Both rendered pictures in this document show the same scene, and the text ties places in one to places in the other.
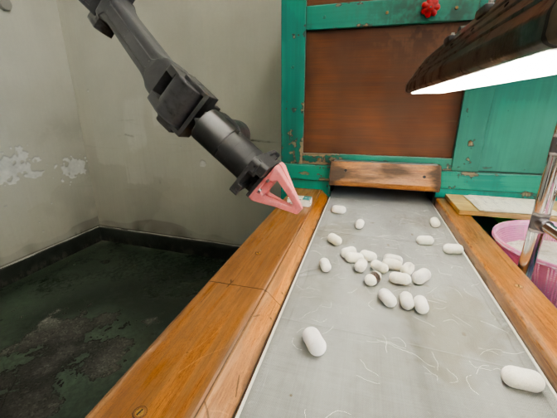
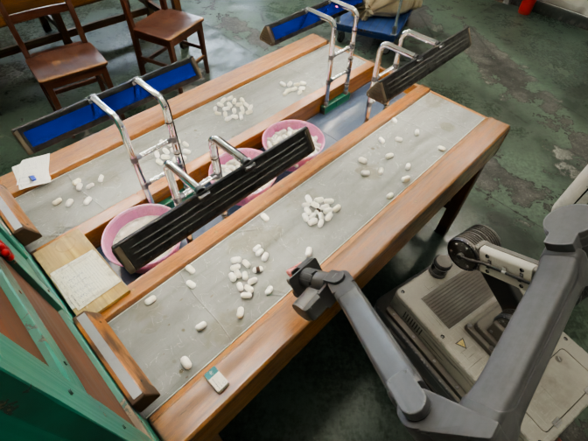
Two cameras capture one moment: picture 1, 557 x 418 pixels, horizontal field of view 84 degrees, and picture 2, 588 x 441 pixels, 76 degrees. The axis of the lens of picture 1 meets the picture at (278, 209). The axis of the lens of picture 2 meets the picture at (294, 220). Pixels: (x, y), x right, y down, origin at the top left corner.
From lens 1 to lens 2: 127 cm
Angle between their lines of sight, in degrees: 107
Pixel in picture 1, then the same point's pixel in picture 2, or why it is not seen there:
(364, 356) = (295, 244)
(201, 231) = not seen: outside the picture
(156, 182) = not seen: outside the picture
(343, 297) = (278, 269)
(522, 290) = (219, 229)
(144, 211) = not seen: outside the picture
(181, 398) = (355, 247)
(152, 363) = (362, 261)
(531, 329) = (243, 220)
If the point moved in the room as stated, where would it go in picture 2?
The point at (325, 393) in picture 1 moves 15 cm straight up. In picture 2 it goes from (315, 240) to (318, 212)
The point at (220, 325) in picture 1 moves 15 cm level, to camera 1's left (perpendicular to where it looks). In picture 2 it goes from (338, 266) to (381, 286)
